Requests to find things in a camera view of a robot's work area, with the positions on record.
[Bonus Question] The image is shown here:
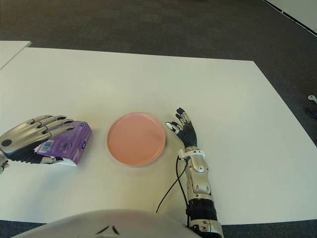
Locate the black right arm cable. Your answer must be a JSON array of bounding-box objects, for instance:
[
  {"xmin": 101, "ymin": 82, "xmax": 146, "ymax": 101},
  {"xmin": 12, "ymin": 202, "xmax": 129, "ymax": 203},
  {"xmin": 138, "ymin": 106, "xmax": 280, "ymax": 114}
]
[{"xmin": 156, "ymin": 155, "xmax": 191, "ymax": 228}]

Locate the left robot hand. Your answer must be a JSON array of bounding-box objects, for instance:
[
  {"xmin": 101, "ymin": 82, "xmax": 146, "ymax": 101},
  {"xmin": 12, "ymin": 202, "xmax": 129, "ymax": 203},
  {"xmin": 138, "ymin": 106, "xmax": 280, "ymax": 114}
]
[{"xmin": 0, "ymin": 115, "xmax": 75, "ymax": 166}]

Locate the purple tissue paper pack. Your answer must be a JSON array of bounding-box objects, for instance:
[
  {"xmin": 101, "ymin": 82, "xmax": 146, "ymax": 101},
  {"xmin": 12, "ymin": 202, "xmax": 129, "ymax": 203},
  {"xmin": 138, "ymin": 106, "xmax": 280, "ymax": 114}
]
[{"xmin": 33, "ymin": 120, "xmax": 93, "ymax": 167}]

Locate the grey robot torso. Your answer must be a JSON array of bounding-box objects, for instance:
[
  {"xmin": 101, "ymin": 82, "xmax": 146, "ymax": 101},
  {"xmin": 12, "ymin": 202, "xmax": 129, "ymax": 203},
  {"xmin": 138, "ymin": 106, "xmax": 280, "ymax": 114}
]
[{"xmin": 9, "ymin": 209, "xmax": 206, "ymax": 238}]

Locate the pink round plate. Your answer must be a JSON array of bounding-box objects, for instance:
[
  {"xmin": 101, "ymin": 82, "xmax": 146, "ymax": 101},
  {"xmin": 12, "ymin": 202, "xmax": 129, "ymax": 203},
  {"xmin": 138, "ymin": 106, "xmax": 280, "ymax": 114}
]
[{"xmin": 106, "ymin": 112, "xmax": 166, "ymax": 168}]

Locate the white table with grey edge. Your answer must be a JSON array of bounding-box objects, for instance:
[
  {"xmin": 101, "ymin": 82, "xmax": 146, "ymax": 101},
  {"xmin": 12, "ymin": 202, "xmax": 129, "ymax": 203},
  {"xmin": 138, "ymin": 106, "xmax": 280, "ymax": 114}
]
[{"xmin": 0, "ymin": 41, "xmax": 32, "ymax": 70}]

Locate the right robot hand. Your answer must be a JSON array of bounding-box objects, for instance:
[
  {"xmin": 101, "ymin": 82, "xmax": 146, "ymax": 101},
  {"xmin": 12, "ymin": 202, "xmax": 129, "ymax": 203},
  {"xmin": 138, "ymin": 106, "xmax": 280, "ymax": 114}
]
[{"xmin": 165, "ymin": 107, "xmax": 198, "ymax": 149}]

